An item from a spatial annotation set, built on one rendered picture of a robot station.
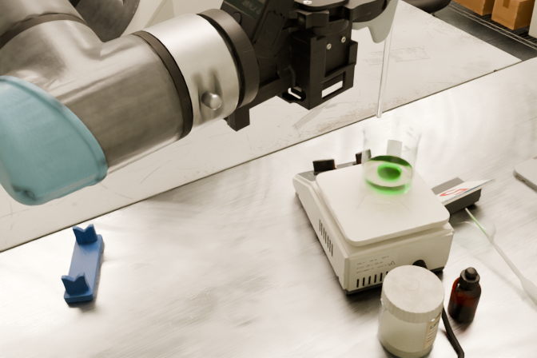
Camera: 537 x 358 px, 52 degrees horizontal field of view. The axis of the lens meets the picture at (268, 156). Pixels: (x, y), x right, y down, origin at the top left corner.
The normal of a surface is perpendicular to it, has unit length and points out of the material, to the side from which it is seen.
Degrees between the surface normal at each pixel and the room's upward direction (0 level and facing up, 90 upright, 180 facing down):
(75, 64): 24
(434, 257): 90
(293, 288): 0
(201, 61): 50
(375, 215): 0
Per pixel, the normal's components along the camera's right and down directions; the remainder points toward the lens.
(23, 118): 0.38, -0.29
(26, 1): 0.26, -0.57
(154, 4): -0.66, -0.34
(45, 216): -0.06, -0.79
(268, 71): 0.66, 0.45
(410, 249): 0.26, 0.58
